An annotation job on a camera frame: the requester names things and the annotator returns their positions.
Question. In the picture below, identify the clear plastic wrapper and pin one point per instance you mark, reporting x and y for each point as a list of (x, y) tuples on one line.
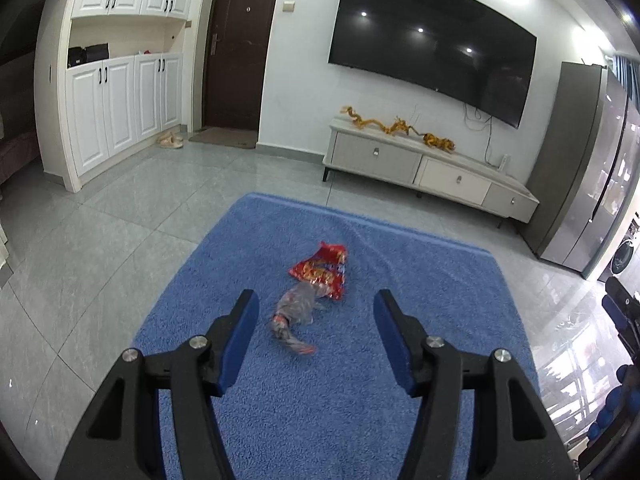
[(295, 310)]

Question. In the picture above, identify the beige wall switch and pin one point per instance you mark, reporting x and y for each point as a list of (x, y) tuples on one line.
[(289, 6)]

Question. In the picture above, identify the washing machine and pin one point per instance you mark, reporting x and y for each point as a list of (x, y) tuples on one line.
[(627, 255)]

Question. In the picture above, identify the golden dragon ornament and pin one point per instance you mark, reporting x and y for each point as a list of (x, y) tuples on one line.
[(435, 141)]

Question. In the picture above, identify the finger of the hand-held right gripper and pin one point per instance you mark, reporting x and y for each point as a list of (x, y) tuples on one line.
[(627, 320)]

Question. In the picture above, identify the blue fluffy mat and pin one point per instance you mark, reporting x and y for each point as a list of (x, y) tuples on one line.
[(425, 270)]

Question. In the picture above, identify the white panelled cupboard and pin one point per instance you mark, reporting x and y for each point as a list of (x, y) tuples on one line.
[(120, 105)]

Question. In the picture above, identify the red snack packet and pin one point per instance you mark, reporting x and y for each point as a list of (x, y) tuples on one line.
[(320, 272)]

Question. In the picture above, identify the brown doormat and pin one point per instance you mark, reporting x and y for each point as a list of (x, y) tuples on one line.
[(225, 137)]

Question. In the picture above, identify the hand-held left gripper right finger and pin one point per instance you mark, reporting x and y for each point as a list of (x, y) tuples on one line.
[(395, 345)]

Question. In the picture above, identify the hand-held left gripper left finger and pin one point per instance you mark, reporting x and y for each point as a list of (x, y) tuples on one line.
[(240, 340)]

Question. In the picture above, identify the dark red couch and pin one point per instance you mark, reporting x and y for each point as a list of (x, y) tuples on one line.
[(17, 155)]

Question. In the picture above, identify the grey steel refrigerator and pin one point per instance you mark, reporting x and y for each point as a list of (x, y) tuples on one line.
[(575, 160)]

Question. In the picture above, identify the blue curtain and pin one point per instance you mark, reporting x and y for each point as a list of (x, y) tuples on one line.
[(627, 75)]

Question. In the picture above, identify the large black wall television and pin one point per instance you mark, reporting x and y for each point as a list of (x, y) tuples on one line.
[(430, 50)]

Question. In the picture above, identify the blue dumbbells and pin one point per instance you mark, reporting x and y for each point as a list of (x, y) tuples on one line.
[(606, 415)]

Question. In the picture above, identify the dark brown door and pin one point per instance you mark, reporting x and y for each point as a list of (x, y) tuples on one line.
[(235, 60)]

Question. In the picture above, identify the white television cabinet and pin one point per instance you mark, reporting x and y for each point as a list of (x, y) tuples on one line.
[(375, 152)]

